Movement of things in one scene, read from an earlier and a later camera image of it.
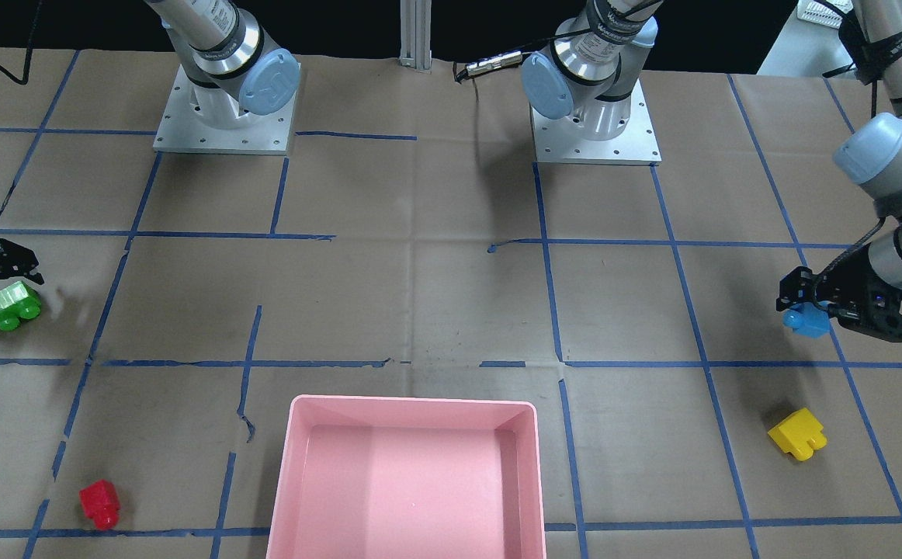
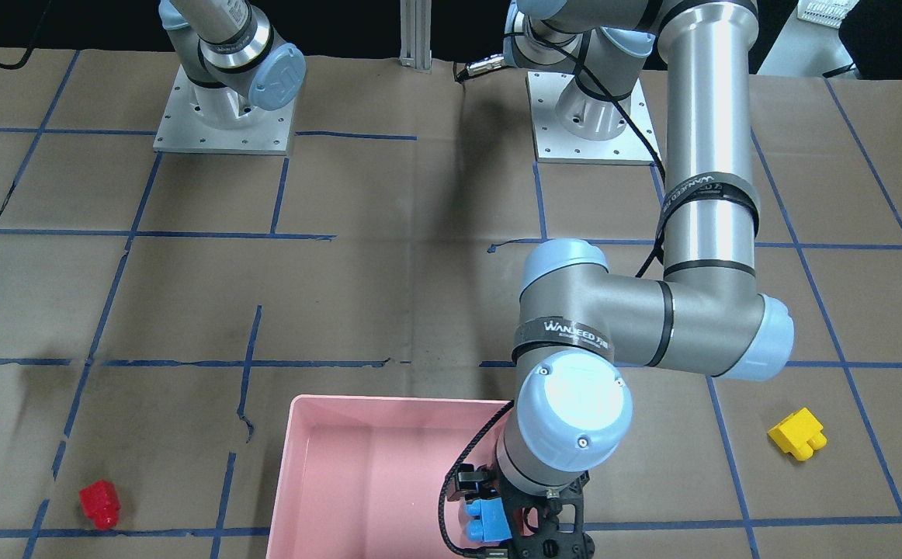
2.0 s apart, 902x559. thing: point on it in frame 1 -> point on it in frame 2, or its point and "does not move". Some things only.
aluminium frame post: x=415 y=26 does not move
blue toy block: x=807 y=320 -> x=490 y=522
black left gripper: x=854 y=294 -> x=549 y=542
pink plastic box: x=386 y=477 does not move
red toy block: x=100 y=501 does not move
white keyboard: x=812 y=11 does not move
